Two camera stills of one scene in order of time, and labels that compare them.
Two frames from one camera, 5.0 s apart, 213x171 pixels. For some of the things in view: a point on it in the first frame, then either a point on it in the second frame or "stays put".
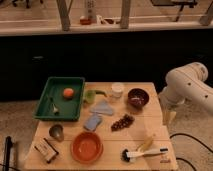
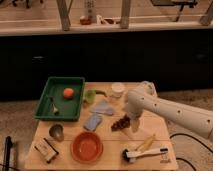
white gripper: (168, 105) → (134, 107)
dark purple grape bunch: (122, 123) stays put
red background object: (85, 21) stays put
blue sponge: (92, 121) stays put
